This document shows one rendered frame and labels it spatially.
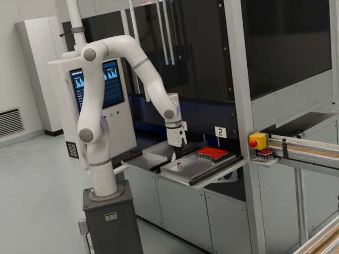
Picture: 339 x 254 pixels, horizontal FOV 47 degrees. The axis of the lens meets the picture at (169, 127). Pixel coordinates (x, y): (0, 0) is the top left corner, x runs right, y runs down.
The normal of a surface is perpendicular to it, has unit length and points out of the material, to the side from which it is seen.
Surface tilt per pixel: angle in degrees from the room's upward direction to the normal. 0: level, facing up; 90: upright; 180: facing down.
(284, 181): 90
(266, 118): 90
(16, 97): 90
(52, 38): 90
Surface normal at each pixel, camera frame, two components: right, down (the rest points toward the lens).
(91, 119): 0.15, -0.16
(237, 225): -0.76, 0.30
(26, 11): 0.63, 0.12
